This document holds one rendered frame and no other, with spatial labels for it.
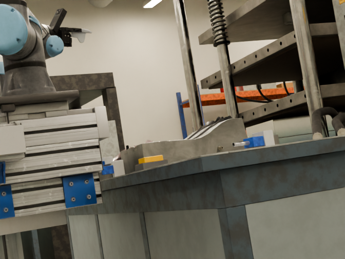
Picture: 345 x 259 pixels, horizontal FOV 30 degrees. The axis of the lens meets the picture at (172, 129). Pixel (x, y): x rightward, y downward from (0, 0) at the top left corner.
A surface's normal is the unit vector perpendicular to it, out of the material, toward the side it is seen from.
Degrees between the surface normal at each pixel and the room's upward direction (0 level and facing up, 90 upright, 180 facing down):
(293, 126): 90
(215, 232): 90
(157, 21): 90
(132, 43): 90
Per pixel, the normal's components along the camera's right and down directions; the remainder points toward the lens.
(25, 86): 0.03, -0.39
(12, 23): -0.03, 0.05
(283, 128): 0.34, -0.13
